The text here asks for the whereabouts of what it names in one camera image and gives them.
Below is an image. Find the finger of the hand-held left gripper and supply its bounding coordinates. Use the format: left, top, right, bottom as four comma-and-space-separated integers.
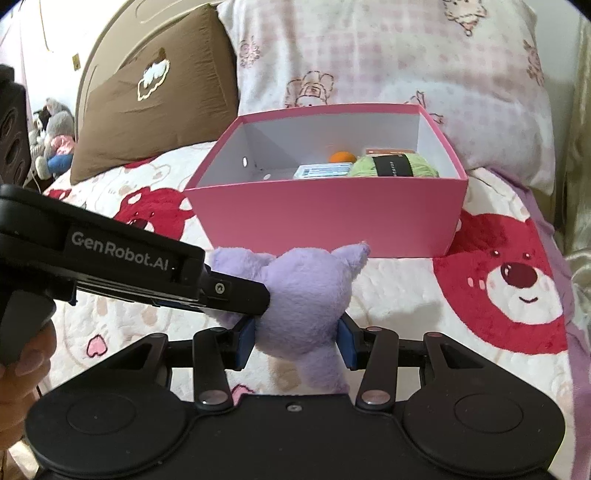
201, 267, 271, 319

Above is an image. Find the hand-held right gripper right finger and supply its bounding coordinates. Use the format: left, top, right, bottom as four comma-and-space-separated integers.
337, 315, 481, 411

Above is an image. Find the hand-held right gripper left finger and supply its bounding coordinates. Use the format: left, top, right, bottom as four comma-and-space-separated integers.
108, 318, 257, 411

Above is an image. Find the purple plush toy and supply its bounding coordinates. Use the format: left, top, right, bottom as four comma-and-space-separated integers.
205, 241, 371, 394

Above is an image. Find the pink cardboard box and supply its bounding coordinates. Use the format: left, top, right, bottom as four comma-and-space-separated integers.
184, 103, 469, 259

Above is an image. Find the blue wet wipes packet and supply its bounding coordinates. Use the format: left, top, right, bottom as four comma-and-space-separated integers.
292, 164, 354, 180

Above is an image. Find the green yarn ball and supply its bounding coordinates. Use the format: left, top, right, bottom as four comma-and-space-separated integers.
347, 154, 440, 179

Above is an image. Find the person's left hand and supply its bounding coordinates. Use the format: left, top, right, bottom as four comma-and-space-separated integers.
0, 320, 58, 448

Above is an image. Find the grey plush toy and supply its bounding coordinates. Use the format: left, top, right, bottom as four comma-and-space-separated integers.
32, 111, 77, 178

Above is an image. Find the black and white plush toy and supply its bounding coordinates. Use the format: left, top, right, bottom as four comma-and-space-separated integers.
28, 98, 70, 144

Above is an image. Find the brown pillow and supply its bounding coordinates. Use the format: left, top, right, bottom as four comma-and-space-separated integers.
69, 7, 240, 185

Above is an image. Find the white packet with orange label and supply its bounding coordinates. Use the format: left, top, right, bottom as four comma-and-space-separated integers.
362, 148, 419, 158

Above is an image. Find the beige headboard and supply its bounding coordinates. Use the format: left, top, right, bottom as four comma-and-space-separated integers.
76, 0, 222, 112

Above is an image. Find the pink checked printed pillow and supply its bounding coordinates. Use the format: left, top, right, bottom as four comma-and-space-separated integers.
217, 0, 557, 195

